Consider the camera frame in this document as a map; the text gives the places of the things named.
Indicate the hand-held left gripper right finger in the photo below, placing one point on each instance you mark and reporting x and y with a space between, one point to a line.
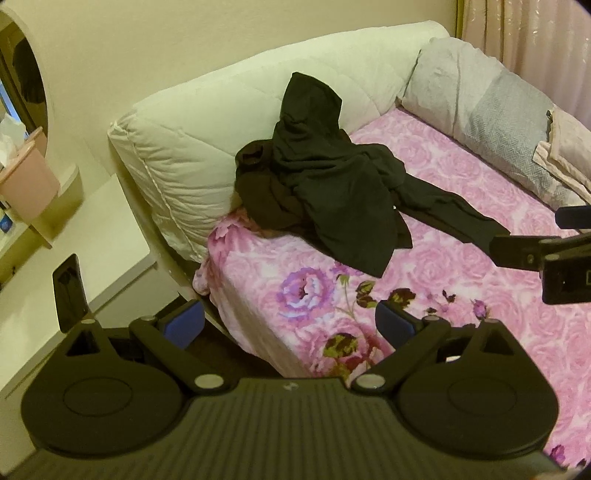
392 323

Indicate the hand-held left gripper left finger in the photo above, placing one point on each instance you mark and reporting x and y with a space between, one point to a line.
184 323

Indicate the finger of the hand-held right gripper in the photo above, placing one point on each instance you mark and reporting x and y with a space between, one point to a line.
575 217
517 251

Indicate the black long-sleeve shirt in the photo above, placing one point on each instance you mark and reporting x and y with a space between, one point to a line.
341 194

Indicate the pink folded sheet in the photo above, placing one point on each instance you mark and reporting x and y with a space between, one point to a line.
568 147

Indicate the pink floral bed blanket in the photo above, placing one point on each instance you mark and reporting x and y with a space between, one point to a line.
461 300

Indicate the white bedside table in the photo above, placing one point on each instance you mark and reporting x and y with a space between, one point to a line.
106 240

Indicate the black phone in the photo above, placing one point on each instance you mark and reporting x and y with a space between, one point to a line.
69 295

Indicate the dark brown garment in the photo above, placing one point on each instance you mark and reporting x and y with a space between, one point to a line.
258 184

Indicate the grey folded quilt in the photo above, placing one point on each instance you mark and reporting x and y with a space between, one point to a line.
452 87

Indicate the white quilt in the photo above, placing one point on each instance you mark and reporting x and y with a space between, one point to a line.
194 138

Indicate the pink curtain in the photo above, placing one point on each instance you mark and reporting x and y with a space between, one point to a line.
531 37

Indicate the pink waste bin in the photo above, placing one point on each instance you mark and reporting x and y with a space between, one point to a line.
27 184

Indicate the white plastic bag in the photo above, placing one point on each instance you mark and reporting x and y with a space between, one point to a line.
11 136

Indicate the round wall mirror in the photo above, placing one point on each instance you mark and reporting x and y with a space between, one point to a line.
23 69

